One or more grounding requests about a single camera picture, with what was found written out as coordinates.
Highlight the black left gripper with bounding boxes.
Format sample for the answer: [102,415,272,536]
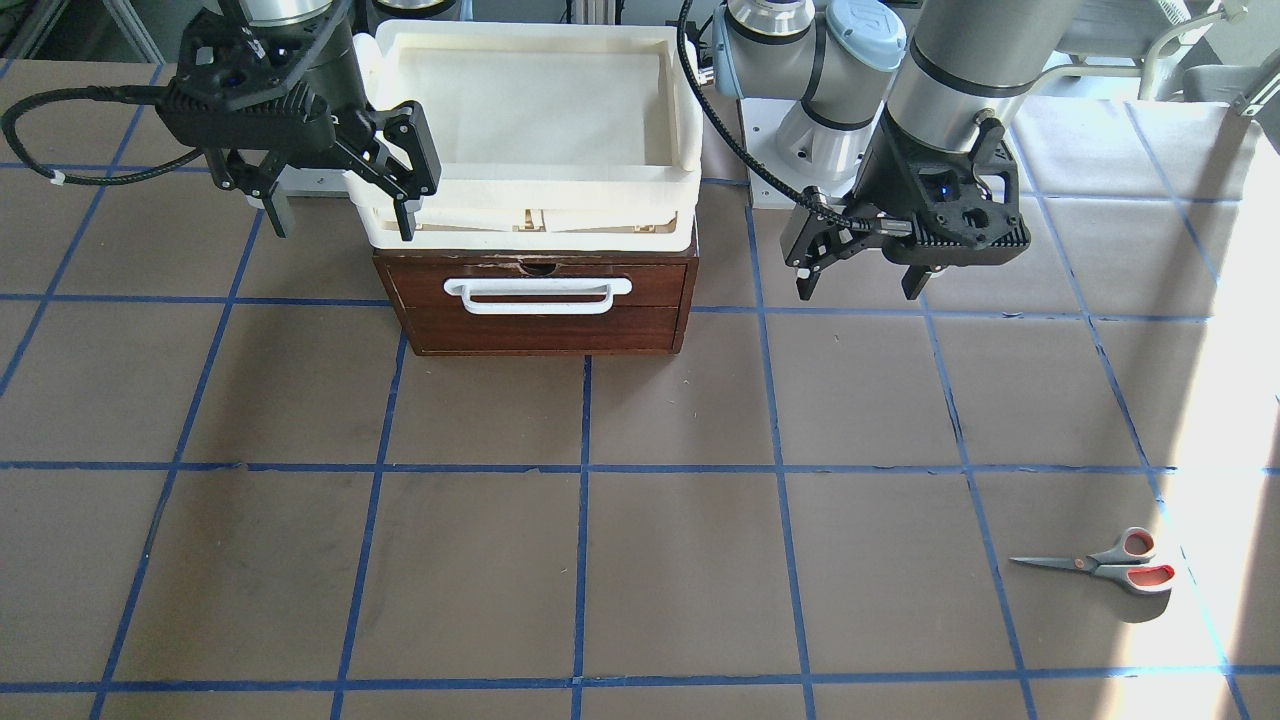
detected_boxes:
[780,110,1001,301]

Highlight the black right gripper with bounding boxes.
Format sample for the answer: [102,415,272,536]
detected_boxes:
[205,10,442,242]

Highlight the grey red-handled scissors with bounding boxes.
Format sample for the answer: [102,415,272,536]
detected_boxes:
[1010,527,1178,596]

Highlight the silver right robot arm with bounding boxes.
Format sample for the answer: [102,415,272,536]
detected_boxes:
[157,1,442,242]

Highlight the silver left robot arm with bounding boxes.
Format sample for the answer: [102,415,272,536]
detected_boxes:
[710,1,1079,301]

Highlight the dark wooden drawer cabinet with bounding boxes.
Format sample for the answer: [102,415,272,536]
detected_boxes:
[372,229,699,356]

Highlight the white plastic tray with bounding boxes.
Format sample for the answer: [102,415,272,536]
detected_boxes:
[343,20,703,252]

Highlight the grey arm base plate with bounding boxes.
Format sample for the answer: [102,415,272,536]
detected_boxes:
[238,165,349,210]
[739,97,874,197]

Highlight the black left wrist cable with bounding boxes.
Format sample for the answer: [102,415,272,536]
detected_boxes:
[676,0,913,238]

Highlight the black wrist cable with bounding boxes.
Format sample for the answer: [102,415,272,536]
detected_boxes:
[1,85,206,188]
[676,0,913,238]

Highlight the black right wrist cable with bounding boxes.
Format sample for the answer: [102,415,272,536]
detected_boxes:
[1,85,206,188]

